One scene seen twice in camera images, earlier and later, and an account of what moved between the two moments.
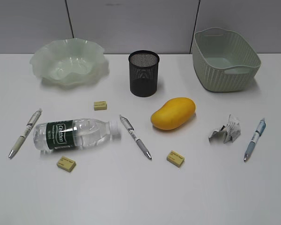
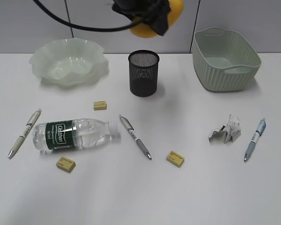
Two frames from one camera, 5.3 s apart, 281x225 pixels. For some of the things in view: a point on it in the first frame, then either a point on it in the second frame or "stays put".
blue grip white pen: [258, 132] stays put
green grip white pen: [24, 134] stays put
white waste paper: [228, 133] stays put
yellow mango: [173, 113] -> [144, 29]
